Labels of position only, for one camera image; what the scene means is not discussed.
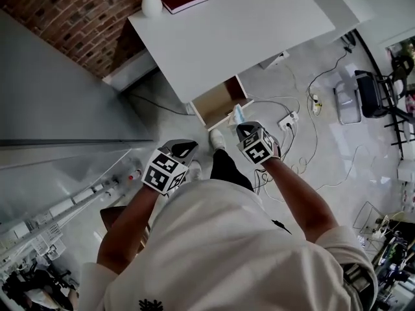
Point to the black frame chair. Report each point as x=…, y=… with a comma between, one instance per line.
x=402, y=115

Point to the white drawer wooden inside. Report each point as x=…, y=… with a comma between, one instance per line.
x=214, y=105

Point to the person's black trousers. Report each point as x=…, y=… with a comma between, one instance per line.
x=227, y=170

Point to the white plastic basket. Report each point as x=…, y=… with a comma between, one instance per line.
x=48, y=240

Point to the small white box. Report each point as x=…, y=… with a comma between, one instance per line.
x=407, y=170

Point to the person's left forearm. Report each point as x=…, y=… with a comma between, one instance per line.
x=129, y=232

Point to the power strip with yellow plug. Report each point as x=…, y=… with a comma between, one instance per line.
x=316, y=104

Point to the person's white shirt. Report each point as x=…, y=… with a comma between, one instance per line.
x=227, y=254

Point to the person's white shoe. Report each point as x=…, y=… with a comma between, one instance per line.
x=195, y=171
x=218, y=138

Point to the light blue plastic packet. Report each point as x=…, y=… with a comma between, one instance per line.
x=238, y=115

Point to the white power strip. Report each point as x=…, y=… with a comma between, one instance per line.
x=288, y=120

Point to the black office chair chrome base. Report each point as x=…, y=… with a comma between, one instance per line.
x=373, y=96

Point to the grey metal cabinet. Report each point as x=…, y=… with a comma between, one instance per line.
x=65, y=86

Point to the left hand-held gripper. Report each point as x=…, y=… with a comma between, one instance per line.
x=163, y=172

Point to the person's right forearm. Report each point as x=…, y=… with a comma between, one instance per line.
x=291, y=193

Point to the white desk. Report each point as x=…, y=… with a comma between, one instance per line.
x=227, y=37

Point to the white ceramic vase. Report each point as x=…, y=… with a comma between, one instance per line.
x=151, y=5

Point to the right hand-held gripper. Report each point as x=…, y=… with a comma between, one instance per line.
x=257, y=149

